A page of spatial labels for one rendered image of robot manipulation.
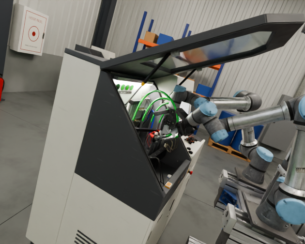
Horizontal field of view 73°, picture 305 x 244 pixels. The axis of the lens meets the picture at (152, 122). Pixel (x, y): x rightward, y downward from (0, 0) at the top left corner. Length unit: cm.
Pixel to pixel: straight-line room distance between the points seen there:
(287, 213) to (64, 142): 122
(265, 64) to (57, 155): 733
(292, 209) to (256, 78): 704
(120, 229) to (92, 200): 24
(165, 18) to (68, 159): 732
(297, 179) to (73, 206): 125
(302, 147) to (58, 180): 136
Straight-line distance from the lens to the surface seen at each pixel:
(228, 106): 135
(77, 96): 131
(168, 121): 137
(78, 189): 145
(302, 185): 105
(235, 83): 782
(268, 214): 124
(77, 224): 158
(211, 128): 101
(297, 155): 102
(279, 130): 793
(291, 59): 820
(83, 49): 511
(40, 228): 186
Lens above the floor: 156
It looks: 14 degrees down
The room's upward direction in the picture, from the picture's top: 19 degrees clockwise
